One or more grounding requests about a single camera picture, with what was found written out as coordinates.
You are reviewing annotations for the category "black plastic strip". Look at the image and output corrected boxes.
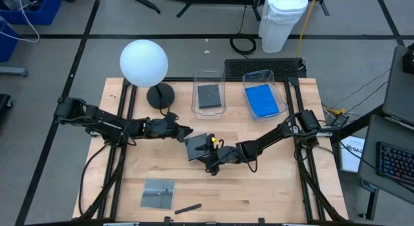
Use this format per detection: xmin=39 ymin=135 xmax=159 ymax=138
xmin=174 ymin=203 xmax=202 ymax=215

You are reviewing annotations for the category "grey floor bar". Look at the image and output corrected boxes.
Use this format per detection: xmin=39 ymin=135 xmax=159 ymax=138
xmin=0 ymin=67 xmax=29 ymax=78

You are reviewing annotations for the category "black floor object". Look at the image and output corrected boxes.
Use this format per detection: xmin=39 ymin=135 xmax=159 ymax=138
xmin=0 ymin=93 xmax=14 ymax=112

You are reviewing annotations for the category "thin white cable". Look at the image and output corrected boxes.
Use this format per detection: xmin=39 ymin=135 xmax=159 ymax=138
xmin=0 ymin=0 xmax=40 ymax=44

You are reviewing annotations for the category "blue plastic disc case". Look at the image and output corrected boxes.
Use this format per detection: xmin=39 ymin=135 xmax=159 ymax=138
xmin=244 ymin=84 xmax=281 ymax=119

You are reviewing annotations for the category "clear reflective jewel case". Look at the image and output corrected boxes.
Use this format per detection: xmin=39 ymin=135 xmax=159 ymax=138
xmin=140 ymin=178 xmax=176 ymax=210

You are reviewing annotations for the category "black aluminium table frame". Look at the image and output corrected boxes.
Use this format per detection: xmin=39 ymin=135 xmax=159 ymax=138
xmin=72 ymin=76 xmax=349 ymax=226

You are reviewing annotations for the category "large blue storage crate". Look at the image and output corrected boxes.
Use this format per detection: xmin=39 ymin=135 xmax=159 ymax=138
xmin=0 ymin=0 xmax=62 ymax=27

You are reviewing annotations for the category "black keyboard at top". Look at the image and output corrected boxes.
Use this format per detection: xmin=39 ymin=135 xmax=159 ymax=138
xmin=223 ymin=57 xmax=307 ymax=81

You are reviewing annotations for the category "black backlit keyboard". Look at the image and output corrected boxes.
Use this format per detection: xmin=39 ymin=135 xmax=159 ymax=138
xmin=375 ymin=141 xmax=414 ymax=188

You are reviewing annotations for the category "yellow cable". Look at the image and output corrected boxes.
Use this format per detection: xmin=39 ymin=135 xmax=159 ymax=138
xmin=296 ymin=0 xmax=320 ymax=58

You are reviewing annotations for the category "white globe lamp black base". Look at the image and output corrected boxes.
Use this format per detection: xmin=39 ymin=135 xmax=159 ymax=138
xmin=119 ymin=39 xmax=176 ymax=109

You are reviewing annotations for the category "clear jewel case black tray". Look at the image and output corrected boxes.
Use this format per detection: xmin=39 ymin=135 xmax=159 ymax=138
xmin=183 ymin=132 xmax=215 ymax=162
xmin=197 ymin=84 xmax=223 ymax=110

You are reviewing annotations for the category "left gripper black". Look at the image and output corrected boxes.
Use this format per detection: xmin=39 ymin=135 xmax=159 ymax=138
xmin=144 ymin=113 xmax=194 ymax=143

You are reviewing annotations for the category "white paper booklet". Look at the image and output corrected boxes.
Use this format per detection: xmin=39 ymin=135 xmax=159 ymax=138
xmin=338 ymin=134 xmax=366 ymax=174

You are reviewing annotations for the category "black desk device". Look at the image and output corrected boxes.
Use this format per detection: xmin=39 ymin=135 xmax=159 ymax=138
xmin=402 ymin=41 xmax=414 ymax=75

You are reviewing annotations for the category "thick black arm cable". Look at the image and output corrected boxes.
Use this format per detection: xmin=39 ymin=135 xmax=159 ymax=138
xmin=77 ymin=143 xmax=113 ymax=217

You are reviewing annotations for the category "white trash bin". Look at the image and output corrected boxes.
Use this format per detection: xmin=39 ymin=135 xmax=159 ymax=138
xmin=257 ymin=0 xmax=309 ymax=54

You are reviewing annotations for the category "yellow plug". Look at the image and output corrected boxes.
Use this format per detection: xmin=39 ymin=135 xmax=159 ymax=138
xmin=324 ymin=106 xmax=347 ymax=117

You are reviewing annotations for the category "grey desk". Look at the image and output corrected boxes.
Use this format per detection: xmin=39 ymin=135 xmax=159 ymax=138
xmin=357 ymin=114 xmax=414 ymax=220

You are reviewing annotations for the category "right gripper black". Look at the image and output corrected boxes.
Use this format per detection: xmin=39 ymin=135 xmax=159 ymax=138
xmin=195 ymin=133 xmax=248 ymax=177

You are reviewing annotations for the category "black coiled cable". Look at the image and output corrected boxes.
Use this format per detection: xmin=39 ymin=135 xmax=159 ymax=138
xmin=228 ymin=5 xmax=257 ymax=56

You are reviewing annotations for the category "clear plastic storage bin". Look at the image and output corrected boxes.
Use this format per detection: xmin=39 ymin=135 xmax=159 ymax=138
xmin=190 ymin=69 xmax=226 ymax=121
xmin=242 ymin=69 xmax=289 ymax=124

